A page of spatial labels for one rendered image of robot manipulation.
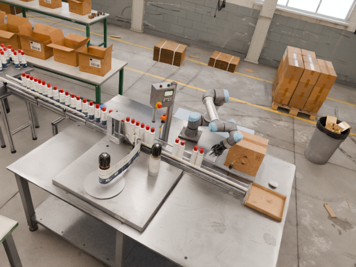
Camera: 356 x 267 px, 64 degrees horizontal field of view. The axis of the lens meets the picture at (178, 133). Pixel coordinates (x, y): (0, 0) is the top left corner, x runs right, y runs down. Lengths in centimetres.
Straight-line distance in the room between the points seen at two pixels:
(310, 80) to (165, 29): 415
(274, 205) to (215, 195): 50
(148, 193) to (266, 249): 94
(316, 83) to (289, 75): 48
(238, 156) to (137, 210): 101
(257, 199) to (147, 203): 93
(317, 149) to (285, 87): 146
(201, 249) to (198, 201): 41
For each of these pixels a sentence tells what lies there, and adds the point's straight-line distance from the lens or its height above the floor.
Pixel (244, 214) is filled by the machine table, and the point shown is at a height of 83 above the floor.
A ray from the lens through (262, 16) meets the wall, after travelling 740.
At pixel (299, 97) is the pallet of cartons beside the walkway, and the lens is 565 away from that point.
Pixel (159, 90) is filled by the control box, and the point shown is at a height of 146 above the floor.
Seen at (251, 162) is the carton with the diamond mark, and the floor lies 99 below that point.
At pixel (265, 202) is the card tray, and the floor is 83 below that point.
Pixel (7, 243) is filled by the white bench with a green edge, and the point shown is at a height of 64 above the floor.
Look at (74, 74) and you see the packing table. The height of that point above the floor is 78.
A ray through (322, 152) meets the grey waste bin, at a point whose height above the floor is 24.
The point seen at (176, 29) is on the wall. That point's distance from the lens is 796.
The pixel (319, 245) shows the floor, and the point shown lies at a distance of 367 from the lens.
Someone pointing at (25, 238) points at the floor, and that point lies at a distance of 316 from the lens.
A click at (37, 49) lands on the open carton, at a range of 437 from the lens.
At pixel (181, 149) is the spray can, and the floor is 101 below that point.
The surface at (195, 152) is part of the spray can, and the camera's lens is 241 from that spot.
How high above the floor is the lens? 257
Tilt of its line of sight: 37 degrees down
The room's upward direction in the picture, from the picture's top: 11 degrees clockwise
